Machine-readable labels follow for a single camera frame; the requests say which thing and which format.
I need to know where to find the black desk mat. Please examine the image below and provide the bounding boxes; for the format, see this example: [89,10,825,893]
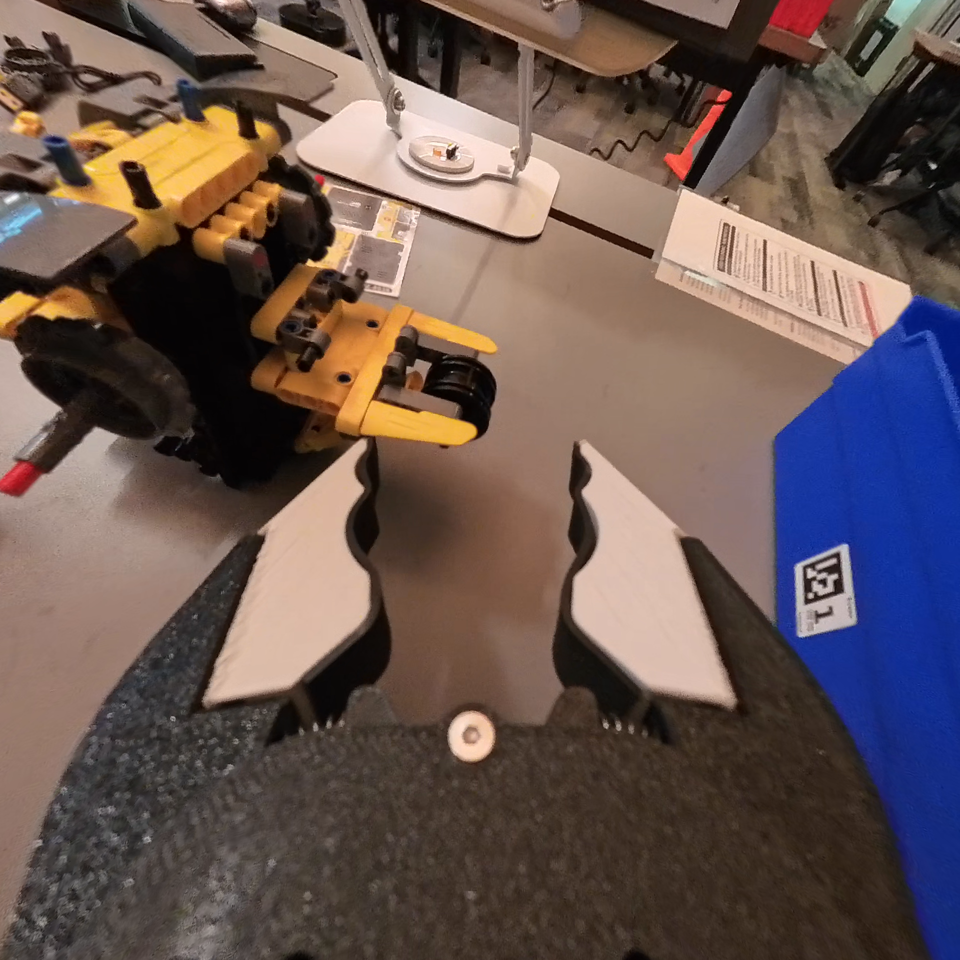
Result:
[75,15,339,125]

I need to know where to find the printed paper sheet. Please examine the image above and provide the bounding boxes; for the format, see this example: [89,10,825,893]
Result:
[654,187,912,366]

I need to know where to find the black tangled cable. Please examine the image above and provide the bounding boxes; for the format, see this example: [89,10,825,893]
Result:
[0,33,162,114]

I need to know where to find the black coiled cable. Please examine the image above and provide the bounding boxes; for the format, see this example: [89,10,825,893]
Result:
[592,112,676,160]

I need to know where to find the black office chair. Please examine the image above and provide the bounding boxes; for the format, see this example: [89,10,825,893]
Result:
[825,37,960,256]

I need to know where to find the yellow toy building-block robot vehicle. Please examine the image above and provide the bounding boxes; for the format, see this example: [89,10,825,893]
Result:
[0,78,500,500]

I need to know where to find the beige chair seat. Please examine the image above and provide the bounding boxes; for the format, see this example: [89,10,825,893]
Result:
[420,0,680,76]

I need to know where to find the blue plastic bin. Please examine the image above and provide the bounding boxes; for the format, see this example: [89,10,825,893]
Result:
[772,296,960,960]

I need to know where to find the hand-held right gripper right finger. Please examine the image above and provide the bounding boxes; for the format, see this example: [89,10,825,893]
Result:
[553,439,740,732]

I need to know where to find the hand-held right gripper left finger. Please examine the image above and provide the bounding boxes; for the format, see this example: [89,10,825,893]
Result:
[201,438,391,732]

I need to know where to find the red plastic object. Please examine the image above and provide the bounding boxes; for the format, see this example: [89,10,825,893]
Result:
[663,90,732,181]

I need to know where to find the yellow grey sticker sheet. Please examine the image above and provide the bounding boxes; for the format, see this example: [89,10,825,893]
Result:
[318,182,421,297]

